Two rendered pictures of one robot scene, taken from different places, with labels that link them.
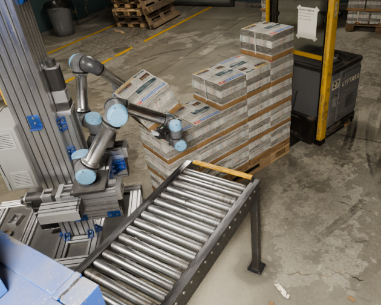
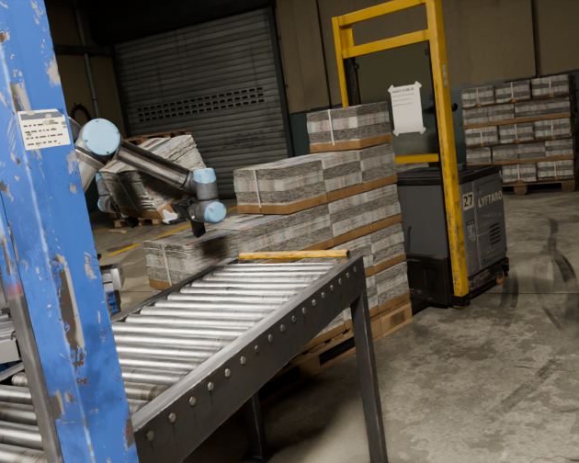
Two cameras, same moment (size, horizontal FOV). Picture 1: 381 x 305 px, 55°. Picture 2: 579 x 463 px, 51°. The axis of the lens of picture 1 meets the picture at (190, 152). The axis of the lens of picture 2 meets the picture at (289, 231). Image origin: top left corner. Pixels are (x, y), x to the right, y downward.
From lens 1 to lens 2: 0.96 m
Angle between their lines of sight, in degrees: 24
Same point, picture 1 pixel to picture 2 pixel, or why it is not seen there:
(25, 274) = not seen: outside the picture
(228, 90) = (294, 180)
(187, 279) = (233, 351)
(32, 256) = not seen: outside the picture
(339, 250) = (535, 427)
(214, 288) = not seen: outside the picture
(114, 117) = (96, 136)
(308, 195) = (459, 366)
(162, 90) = (182, 145)
